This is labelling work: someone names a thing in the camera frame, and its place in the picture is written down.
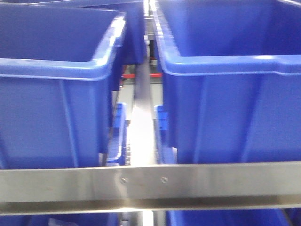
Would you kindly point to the lower blue bin right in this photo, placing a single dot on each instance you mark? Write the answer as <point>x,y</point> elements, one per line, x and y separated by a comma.
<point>165,154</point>

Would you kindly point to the lower blue bin left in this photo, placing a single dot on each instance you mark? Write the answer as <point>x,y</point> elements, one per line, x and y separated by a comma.
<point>117,148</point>

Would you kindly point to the blue bin behind left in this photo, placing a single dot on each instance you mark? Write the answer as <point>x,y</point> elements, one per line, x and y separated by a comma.
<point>133,49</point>

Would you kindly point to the large blue bin right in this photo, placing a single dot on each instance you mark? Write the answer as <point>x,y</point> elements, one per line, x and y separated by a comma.
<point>231,73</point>

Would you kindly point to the large blue bin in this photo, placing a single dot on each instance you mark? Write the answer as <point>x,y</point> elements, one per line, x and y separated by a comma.
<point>231,73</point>
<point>56,82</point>

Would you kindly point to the large blue bin left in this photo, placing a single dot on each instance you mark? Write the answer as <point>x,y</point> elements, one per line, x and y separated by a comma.
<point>56,82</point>

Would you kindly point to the steel centre divider rail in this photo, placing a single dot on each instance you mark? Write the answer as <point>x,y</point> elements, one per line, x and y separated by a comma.
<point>141,129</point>

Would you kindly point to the steel shelf front rail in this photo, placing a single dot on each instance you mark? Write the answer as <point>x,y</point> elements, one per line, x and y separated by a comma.
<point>152,187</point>

